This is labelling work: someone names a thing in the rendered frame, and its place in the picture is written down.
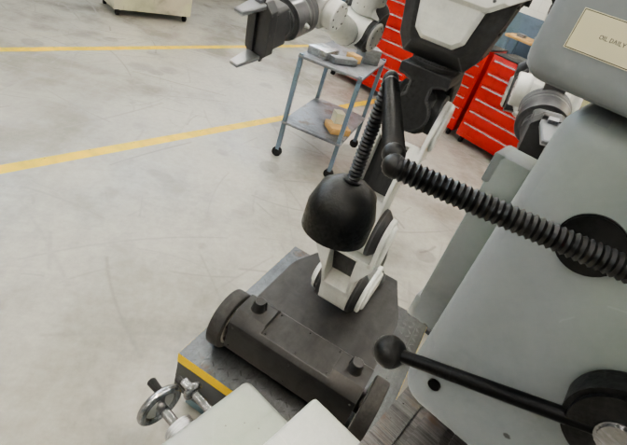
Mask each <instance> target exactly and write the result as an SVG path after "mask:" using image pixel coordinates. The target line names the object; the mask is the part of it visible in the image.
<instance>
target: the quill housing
mask: <svg viewBox="0 0 627 445"><path fill-rule="evenodd" d="M511 204H512V206H517V205H518V207H519V209H520V210H521V209H525V211H526V213H528V212H532V214H533V216H535V215H539V217H540V218H543V217H545V218H546V220H547V221H552V222H553V224H554V225H555V224H560V226H561V228H562V227H567V229H568V230H573V231H574V232H575V233H580V234H581V235H582V237H583V236H588V237H589V239H590V240H592V239H595V241H596V242H597V243H600V242H602V244H603V245H604V246H606V245H609V246H610V247H611V249H615V248H616V249H617V250H618V251H619V252H624V253H625V254H626V256H627V118H625V117H623V116H621V115H618V114H616V113H614V112H611V111H609V110H607V109H604V108H603V107H601V106H598V105H596V104H593V103H589V104H587V105H585V106H583V107H581V108H580V109H579V110H577V111H575V112H574V113H572V114H571V115H569V116H568V117H566V118H565V119H564V121H563V122H562V123H561V124H560V125H559V127H558V128H557V130H556V131H555V133H554V134H553V136H552V138H551V139H550V140H549V142H548V144H547V145H546V147H545V148H544V150H543V152H542V153H541V155H540V157H539V158H538V160H537V161H536V164H535V165H534V167H533V168H532V170H531V172H530V173H529V175H527V177H526V179H525V180H524V182H523V184H522V186H521V187H520V189H519V191H518V192H517V194H516V195H515V197H514V199H513V200H512V202H511ZM418 355H422V356H424V357H427V358H430V359H433V360H436V361H439V362H440V363H443V364H446V365H449V366H452V367H454V368H457V369H461V370H464V371H467V372H469V373H472V374H475V375H478V376H481V377H483V378H485V379H488V380H491V381H494V382H499V383H501V384H504V385H506V386H509V387H512V388H514V389H517V390H520V391H523V392H525V393H528V394H530V395H533V396H538V397H541V398H544V399H546V400H548V401H551V402H554V403H557V404H560V405H563V402H564V398H565V396H566V393H567V391H568V388H569V386H570V385H571V383H572V382H573V381H574V380H575V379H576V378H577V377H579V376H580V375H582V374H584V373H587V372H590V371H594V370H601V369H612V370H618V371H623V372H627V284H624V283H623V282H622V281H621V280H620V281H616V279H615V278H614V277H608V276H607V274H606V273H605V274H602V273H601V272H600V271H595V270H594V269H593V268H592V267H590V268H587V266H586V264H579V262H578V260H577V261H573V259H572V258H571V257H565V255H564V254H562V255H559V254H558V252H557V251H554V252H552V251H551V249H550V248H545V246H544V244H542V245H538V244H537V242H533V243H532V242H531V240H530V239H526V240H525V239H524V237H523V236H518V235H517V233H516V232H515V233H511V232H510V230H509V229H508V230H504V228H503V227H500V228H499V227H498V226H496V227H495V230H494V231H493V233H492V234H491V236H490V238H489V239H488V241H487V242H486V244H485V246H484V247H483V248H482V249H481V252H480V253H479V255H478V257H477V258H476V260H475V261H474V263H473V265H472V266H471V268H470V269H469V271H468V273H467V275H466V276H465V278H464V280H463V281H462V283H461V284H460V285H459V287H458V288H457V290H456V292H455V293H454V295H453V297H452V299H451V300H450V302H449V303H448V305H447V307H446V308H445V310H444V312H443V313H442V315H441V316H440V318H439V320H438V322H437V323H436V324H435V326H434V327H433V329H432V331H431V332H430V334H429V335H428V337H427V339H426V340H425V342H424V344H423V346H422V347H421V349H420V350H419V352H418ZM408 386H409V388H410V390H411V393H412V395H413V396H414V397H415V399H416V400H417V401H418V402H419V403H420V404H421V405H422V406H424V407H425V408H426V409H427V410H428V411H430V412H431V413H432V414H433V415H434V416H435V417H436V418H438V419H439V420H440V421H441V422H442V423H443V424H445V425H446V426H447V427H448V428H449V429H451V430H452V431H453V432H454V433H455V435H456V436H458V437H459V438H460V439H462V440H463V441H464V442H465V443H466V444H467V445H569V444H568V442H567V440H566V439H565V437H564V434H563V432H562V429H561V426H560V423H557V422H555V421H553V420H551V419H548V418H545V417H543V416H540V415H537V414H535V413H532V412H530V411H528V410H523V409H521V408H518V407H515V406H513V405H510V404H508V403H506V402H503V401H500V400H498V399H495V398H492V397H490V396H487V395H484V394H481V393H479V392H476V391H473V390H471V389H468V388H465V387H464V386H461V385H458V384H456V383H453V382H449V381H446V380H443V379H441V378H439V377H436V376H434V375H431V374H428V373H426V372H423V371H421V370H419V369H415V368H412V367H410V368H409V371H408Z"/></svg>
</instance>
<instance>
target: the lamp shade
mask: <svg viewBox="0 0 627 445"><path fill-rule="evenodd" d="M347 175H348V174H346V173H344V174H330V175H327V176H325V177H324V178H323V179H322V180H321V181H320V183H319V184H318V185H317V186H316V188H315V189H314V190H313V192H312V193H311V194H310V196H309V198H308V201H307V203H306V206H305V210H304V213H303V216H302V219H301V225H302V228H303V230H304V231H305V233H306V234H307V235H308V236H309V237H310V238H311V239H312V240H314V241H315V242H316V243H319V244H321V245H323V246H324V247H326V248H329V249H332V250H336V251H342V252H352V251H356V250H359V249H361V248H362V247H363V246H364V245H365V244H366V242H367V240H368V238H369V235H370V233H371V230H372V228H373V226H374V223H375V221H376V204H377V197H376V194H375V192H374V191H373V189H372V188H371V187H370V186H369V185H368V184H367V183H366V182H365V181H364V180H363V179H362V178H361V180H359V182H358V183H353V182H351V181H349V180H348V179H347Z"/></svg>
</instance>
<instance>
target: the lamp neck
mask: <svg viewBox="0 0 627 445"><path fill-rule="evenodd" d="M388 76H395V77H396V78H397V79H398V80H399V76H398V73H397V72H396V71H394V70H390V71H387V72H386V73H385V74H384V76H383V81H384V79H385V78H386V77H388ZM379 90H380V91H378V95H377V96H376V100H375V101H374V105H373V108H372V109H371V113H369V115H370V117H369V120H368V121H367V125H366V126H365V127H366V129H364V132H363V133H362V135H363V136H362V137H361V141H359V145H358V148H357V149H356V153H355V156H354V159H353V163H352V164H351V165H352V166H351V167H350V170H349V174H348V175H347V179H348V180H349V181H351V182H353V183H358V182H359V180H361V178H360V177H361V176H362V174H363V173H364V171H363V170H365V166H366V165H367V164H366V162H368V159H369V155H370V151H372V148H373V144H375V141H374V140H376V136H377V135H378V132H379V131H380V130H379V129H380V128H381V124H382V107H383V83H381V87H380V88H379Z"/></svg>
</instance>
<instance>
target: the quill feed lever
mask: <svg viewBox="0 0 627 445"><path fill-rule="evenodd" d="M373 356H374V358H375V360H376V362H377V363H378V364H379V365H380V366H381V367H383V368H385V369H396V368H398V367H400V366H401V365H402V364H404V365H407V366H409V367H412V368H415V369H419V370H421V371H423V372H426V373H428V374H431V375H434V376H436V377H439V378H441V379H443V380H446V381H449V382H453V383H456V384H458V385H461V386H464V387H465V388H468V389H471V390H473V391H476V392H479V393H481V394H484V395H487V396H490V397H492V398H495V399H498V400H500V401H503V402H506V403H508V404H510V405H513V406H515V407H518V408H521V409H523V410H528V411H530V412H532V413H535V414H537V415H540V416H543V417H545V418H548V419H551V420H553V421H555V422H557V423H560V426H561V429H562V432H563V434H564V437H565V439H566V440H567V442H568V444H569V445H627V372H623V371H618V370H612V369H601V370H594V371H590V372H587V373H584V374H582V375H580V376H579V377H577V378H576V379H575V380H574V381H573V382H572V383H571V385H570V386H569V388H568V391H567V393H566V396H565V398H564V402H563V405H560V404H557V403H554V402H551V401H548V400H546V399H544V398H541V397H538V396H533V395H530V394H528V393H525V392H523V391H520V390H517V389H514V388H512V387H509V386H506V385H504V384H501V383H499V382H494V381H491V380H488V379H485V378H483V377H481V376H478V375H475V374H472V373H469V372H467V371H464V370H461V369H457V368H454V367H452V366H449V365H446V364H443V363H440V362H439V361H436V360H433V359H430V358H427V357H424V356H422V355H418V354H415V353H412V352H409V351H407V349H406V346H405V343H404V342H403V341H402V339H401V338H399V337H397V336H395V335H391V334H387V335H383V336H381V337H380V338H379V339H378V340H376V341H375V343H374V346H373Z"/></svg>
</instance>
